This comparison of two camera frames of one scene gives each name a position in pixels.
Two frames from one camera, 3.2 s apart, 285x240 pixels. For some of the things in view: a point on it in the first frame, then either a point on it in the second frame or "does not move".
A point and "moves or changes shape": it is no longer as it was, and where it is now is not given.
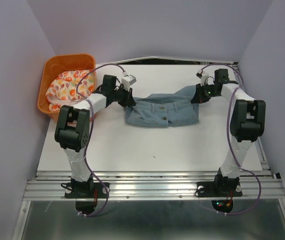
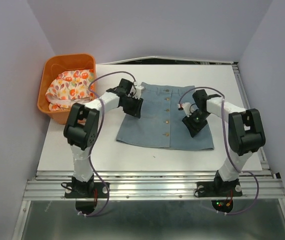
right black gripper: (199, 97) to (188, 122)
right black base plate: (219, 189) does not move
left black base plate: (86, 190) does not move
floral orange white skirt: (70, 86) does not move
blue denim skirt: (164, 110) moves or changes shape
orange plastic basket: (55, 65) does not move
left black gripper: (128, 100) to (135, 111)
